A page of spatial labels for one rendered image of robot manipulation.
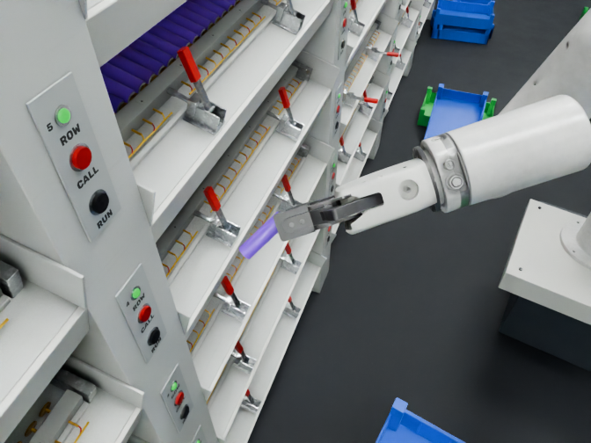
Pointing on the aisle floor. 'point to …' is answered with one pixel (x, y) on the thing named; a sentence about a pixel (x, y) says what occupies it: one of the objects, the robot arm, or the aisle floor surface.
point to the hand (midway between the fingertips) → (295, 221)
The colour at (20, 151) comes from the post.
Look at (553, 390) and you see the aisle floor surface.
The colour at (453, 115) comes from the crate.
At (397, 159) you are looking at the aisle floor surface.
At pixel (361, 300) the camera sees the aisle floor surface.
